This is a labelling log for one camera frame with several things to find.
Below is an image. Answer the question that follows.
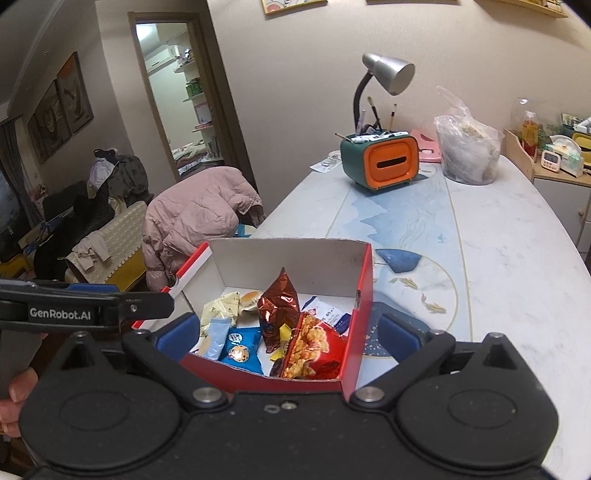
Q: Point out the dark cloth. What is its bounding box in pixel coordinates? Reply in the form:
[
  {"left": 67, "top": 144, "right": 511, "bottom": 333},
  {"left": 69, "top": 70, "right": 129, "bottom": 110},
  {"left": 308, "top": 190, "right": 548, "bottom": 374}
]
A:
[{"left": 34, "top": 182, "right": 116, "bottom": 280}]

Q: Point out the wooden wall shelf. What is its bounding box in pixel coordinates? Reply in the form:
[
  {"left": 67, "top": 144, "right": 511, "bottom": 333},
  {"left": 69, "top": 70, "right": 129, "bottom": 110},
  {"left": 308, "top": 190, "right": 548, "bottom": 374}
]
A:
[{"left": 480, "top": 0, "right": 568, "bottom": 18}]

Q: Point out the red popcorn snack bag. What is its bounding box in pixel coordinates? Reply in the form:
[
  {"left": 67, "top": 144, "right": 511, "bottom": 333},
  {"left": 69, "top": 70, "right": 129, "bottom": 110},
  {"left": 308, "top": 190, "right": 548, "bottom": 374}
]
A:
[{"left": 270, "top": 311, "right": 349, "bottom": 380}]

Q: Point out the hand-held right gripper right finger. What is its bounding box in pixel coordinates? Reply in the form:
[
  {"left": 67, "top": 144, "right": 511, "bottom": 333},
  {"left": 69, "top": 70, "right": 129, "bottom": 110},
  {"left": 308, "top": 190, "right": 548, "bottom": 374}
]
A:
[{"left": 350, "top": 312, "right": 533, "bottom": 410}]

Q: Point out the yellow snack packet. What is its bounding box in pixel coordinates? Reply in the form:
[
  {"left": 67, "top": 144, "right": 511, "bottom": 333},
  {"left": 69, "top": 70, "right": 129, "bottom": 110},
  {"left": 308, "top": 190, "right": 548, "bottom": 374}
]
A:
[{"left": 270, "top": 323, "right": 294, "bottom": 361}]

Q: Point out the dark clothes pile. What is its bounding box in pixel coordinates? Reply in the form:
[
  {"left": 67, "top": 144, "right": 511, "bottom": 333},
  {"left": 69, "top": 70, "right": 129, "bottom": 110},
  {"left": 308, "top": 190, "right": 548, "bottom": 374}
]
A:
[{"left": 88, "top": 148, "right": 148, "bottom": 204}]

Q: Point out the dark framed wall painting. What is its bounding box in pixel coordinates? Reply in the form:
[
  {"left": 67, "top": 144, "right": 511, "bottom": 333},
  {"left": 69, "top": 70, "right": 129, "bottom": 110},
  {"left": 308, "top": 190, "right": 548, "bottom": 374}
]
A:
[
  {"left": 28, "top": 78, "right": 72, "bottom": 164},
  {"left": 58, "top": 51, "right": 95, "bottom": 134}
]

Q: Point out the brown shiny snack bag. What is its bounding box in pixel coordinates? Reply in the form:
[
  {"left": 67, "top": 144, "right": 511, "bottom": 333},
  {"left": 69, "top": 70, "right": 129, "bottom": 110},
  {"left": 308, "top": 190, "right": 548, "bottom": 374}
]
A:
[{"left": 257, "top": 268, "right": 301, "bottom": 354}]

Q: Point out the orange and green tissue box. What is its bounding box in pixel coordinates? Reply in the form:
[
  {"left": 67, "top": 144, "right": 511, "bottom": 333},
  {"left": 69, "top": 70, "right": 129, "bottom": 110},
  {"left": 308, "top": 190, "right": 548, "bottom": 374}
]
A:
[{"left": 340, "top": 130, "right": 420, "bottom": 190}]

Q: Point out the orange drink bottle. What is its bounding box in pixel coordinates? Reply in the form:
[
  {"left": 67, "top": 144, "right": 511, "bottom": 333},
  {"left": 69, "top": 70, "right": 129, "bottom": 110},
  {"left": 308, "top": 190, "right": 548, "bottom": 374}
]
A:
[{"left": 522, "top": 111, "right": 539, "bottom": 155}]

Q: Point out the white wooden cabinet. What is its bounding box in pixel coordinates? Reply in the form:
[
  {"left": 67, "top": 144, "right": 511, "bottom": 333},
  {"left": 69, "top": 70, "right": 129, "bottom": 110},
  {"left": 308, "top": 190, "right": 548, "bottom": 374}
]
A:
[{"left": 503, "top": 127, "right": 591, "bottom": 259}]

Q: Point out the grey desk lamp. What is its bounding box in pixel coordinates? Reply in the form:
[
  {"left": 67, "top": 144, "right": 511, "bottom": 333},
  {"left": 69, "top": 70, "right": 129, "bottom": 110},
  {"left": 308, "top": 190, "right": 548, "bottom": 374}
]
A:
[{"left": 353, "top": 52, "right": 415, "bottom": 136}]

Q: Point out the red cardboard box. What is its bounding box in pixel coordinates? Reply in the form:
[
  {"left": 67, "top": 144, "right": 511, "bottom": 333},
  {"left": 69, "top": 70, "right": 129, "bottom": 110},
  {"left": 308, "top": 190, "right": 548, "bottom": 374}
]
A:
[{"left": 131, "top": 237, "right": 374, "bottom": 403}]

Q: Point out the person's left hand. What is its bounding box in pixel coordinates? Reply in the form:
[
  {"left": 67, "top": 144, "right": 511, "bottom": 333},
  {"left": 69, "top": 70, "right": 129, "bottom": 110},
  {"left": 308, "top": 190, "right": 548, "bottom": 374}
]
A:
[{"left": 0, "top": 367, "right": 41, "bottom": 438}]

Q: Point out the white and blue snack packet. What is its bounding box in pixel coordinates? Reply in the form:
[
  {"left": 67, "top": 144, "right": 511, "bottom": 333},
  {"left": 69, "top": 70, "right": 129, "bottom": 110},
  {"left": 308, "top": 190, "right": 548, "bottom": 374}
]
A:
[{"left": 300, "top": 295, "right": 352, "bottom": 335}]

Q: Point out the blue cookie snack packet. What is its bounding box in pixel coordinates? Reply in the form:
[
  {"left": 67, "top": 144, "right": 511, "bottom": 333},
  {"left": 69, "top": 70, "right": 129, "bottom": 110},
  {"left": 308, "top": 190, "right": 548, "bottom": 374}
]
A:
[{"left": 219, "top": 328, "right": 264, "bottom": 374}]

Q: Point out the soft tissue pack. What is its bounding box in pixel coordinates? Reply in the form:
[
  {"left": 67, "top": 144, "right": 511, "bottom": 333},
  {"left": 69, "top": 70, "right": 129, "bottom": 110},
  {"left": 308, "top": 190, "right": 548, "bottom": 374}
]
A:
[{"left": 547, "top": 134, "right": 585, "bottom": 178}]

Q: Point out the printed paper sheet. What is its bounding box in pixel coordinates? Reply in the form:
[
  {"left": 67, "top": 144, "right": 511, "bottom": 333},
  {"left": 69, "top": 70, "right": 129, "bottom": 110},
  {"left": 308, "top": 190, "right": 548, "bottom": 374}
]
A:
[{"left": 311, "top": 150, "right": 345, "bottom": 174}]

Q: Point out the pink puffer jacket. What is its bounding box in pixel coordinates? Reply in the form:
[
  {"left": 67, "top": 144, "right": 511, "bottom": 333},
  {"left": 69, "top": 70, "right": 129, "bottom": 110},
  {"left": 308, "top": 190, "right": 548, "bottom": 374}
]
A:
[{"left": 142, "top": 166, "right": 264, "bottom": 292}]

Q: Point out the wooden door frame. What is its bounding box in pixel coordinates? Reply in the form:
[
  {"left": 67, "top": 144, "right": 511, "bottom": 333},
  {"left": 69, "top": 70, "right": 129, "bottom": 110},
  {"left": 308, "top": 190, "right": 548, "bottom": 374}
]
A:
[{"left": 127, "top": 11, "right": 257, "bottom": 185}]

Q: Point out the clear plastic bag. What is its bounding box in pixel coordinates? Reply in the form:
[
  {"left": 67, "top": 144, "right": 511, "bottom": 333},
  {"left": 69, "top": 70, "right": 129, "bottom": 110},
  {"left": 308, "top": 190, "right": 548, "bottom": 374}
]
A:
[{"left": 434, "top": 85, "right": 504, "bottom": 185}]

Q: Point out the cream chair cover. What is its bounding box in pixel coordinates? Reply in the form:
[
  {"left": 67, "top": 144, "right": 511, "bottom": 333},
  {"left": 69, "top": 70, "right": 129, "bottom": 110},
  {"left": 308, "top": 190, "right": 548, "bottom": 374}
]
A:
[{"left": 65, "top": 200, "right": 148, "bottom": 283}]

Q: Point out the light blue snack packet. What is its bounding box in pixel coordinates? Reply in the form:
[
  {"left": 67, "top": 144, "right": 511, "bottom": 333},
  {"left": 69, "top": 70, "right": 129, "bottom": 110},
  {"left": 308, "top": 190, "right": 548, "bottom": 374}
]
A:
[{"left": 201, "top": 318, "right": 232, "bottom": 361}]

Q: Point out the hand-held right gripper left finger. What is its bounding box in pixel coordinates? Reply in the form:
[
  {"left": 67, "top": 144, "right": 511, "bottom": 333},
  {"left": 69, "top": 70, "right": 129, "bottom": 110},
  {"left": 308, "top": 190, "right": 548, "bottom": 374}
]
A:
[{"left": 44, "top": 312, "right": 228, "bottom": 411}]

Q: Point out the framed food picture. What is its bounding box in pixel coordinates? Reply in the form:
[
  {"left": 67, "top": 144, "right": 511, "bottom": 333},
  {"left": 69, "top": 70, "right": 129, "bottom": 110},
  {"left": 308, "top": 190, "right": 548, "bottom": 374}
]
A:
[{"left": 261, "top": 0, "right": 328, "bottom": 14}]

